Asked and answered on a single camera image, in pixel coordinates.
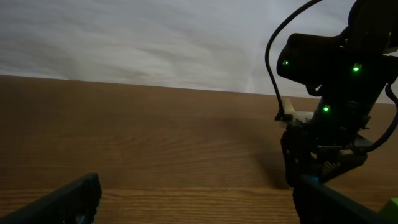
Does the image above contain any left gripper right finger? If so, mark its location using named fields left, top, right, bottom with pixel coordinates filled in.
left=292, top=174, right=393, bottom=224

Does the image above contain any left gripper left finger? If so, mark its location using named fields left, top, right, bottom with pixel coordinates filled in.
left=0, top=172, right=103, bottom=224

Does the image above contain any green cube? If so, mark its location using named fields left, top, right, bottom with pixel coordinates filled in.
left=378, top=197, right=398, bottom=222

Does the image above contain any black cable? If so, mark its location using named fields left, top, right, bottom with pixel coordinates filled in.
left=264, top=0, right=324, bottom=122

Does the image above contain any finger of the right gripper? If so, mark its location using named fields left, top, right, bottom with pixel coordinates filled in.
left=280, top=124, right=312, bottom=189
left=320, top=153, right=368, bottom=184

